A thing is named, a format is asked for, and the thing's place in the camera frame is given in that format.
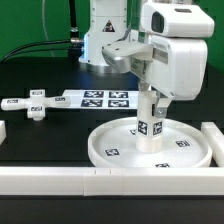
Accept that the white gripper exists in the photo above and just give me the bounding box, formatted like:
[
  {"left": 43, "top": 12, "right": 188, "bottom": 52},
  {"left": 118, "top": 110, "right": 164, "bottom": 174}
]
[{"left": 131, "top": 35, "right": 207, "bottom": 118}]

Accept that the white left fence bar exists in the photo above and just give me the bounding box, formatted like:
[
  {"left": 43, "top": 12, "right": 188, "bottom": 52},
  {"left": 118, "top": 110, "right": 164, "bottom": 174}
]
[{"left": 0, "top": 120, "right": 6, "bottom": 145}]

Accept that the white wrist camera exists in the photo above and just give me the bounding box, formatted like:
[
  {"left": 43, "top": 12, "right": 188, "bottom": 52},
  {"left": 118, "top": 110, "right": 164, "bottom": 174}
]
[{"left": 140, "top": 1, "right": 215, "bottom": 38}]

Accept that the white right fence bar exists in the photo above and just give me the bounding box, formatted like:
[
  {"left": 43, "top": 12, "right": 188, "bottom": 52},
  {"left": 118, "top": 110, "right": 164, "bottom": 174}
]
[{"left": 201, "top": 122, "right": 224, "bottom": 168}]

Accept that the white cross-shaped table base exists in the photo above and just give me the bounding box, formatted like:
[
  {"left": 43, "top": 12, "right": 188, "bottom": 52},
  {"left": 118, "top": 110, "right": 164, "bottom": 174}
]
[{"left": 1, "top": 89, "right": 71, "bottom": 121}]

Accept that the black upright cable connector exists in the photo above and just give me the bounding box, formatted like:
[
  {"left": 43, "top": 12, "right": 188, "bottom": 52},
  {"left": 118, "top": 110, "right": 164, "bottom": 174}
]
[{"left": 68, "top": 0, "right": 80, "bottom": 60}]

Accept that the black cable pair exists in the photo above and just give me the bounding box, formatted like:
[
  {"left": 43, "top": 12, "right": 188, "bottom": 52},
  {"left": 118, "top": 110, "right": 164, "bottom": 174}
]
[{"left": 0, "top": 39, "right": 84, "bottom": 64}]

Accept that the white round table top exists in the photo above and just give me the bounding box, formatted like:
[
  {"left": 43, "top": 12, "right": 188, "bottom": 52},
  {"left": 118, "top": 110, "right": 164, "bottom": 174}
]
[{"left": 88, "top": 117, "right": 212, "bottom": 168}]

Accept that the white fence bar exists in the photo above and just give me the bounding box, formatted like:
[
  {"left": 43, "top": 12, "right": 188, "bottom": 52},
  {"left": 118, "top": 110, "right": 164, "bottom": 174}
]
[
  {"left": 0, "top": 120, "right": 6, "bottom": 145},
  {"left": 201, "top": 122, "right": 224, "bottom": 168},
  {"left": 0, "top": 167, "right": 224, "bottom": 196}
]

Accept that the white front fence bar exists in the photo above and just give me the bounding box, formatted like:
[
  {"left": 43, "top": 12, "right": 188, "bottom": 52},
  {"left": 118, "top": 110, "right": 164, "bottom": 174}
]
[{"left": 0, "top": 167, "right": 224, "bottom": 196}]

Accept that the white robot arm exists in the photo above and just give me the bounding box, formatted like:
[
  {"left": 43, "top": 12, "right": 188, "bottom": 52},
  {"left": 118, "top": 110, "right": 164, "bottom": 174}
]
[{"left": 80, "top": 0, "right": 214, "bottom": 118}]

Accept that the thin white cable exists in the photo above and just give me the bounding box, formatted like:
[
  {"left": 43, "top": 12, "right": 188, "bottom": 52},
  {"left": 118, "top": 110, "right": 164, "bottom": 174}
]
[{"left": 41, "top": 0, "right": 56, "bottom": 58}]

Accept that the white marker plate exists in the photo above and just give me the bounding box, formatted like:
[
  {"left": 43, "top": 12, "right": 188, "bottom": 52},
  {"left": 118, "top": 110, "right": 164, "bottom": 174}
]
[{"left": 63, "top": 90, "right": 138, "bottom": 110}]

